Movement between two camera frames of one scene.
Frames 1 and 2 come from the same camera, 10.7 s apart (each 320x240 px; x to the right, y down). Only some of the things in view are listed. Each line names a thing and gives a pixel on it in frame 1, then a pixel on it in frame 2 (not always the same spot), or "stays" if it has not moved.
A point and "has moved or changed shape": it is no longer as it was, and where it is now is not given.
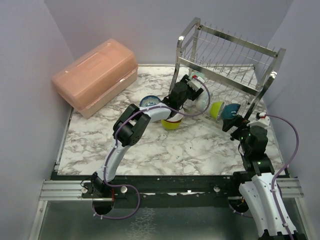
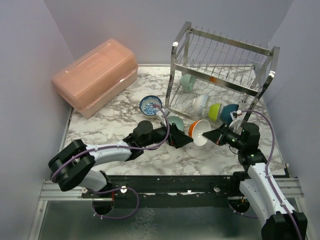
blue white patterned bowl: [148, 100] stays
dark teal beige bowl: [230, 111] stays
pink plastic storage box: [96, 76] stays
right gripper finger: [228, 123] -> [216, 135]
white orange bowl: [176, 118] -> [196, 130]
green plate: [199, 74] has moved or changed shape
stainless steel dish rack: [233, 74] stays
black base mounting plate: [151, 191] stays
